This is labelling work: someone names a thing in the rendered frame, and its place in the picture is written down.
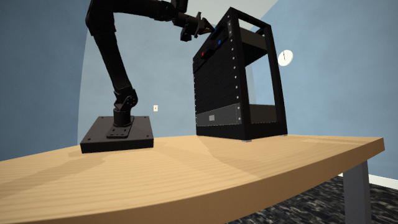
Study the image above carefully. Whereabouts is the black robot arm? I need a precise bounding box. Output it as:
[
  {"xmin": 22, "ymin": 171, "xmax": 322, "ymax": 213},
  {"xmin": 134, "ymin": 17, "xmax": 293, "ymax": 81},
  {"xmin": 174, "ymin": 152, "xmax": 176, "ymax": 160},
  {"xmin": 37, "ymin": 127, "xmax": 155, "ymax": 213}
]
[{"xmin": 85, "ymin": 0, "xmax": 197, "ymax": 139}]

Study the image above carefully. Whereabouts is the black server rack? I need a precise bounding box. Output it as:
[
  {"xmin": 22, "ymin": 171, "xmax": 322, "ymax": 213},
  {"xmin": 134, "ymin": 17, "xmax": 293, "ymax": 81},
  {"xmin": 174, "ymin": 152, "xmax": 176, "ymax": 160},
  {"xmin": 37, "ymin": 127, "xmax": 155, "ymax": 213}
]
[{"xmin": 193, "ymin": 7, "xmax": 288, "ymax": 142}]

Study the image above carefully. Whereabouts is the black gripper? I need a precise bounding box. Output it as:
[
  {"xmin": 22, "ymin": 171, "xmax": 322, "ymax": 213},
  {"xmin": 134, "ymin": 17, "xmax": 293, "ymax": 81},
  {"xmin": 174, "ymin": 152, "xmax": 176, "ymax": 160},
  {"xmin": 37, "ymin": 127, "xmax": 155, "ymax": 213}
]
[{"xmin": 184, "ymin": 12, "xmax": 215, "ymax": 38}]

